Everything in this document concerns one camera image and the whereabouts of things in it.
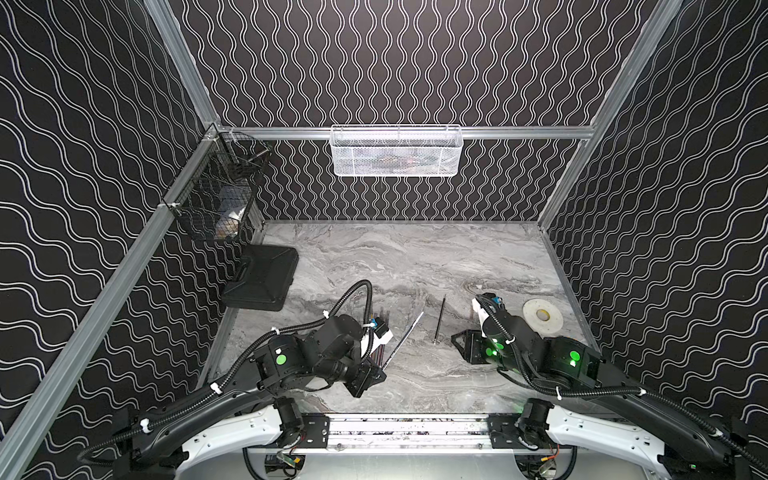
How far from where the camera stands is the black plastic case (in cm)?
96

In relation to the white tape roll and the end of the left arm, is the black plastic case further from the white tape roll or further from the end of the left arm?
the white tape roll

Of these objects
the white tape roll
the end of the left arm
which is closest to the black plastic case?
the end of the left arm

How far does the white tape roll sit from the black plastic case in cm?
80

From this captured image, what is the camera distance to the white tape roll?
94 centimetres
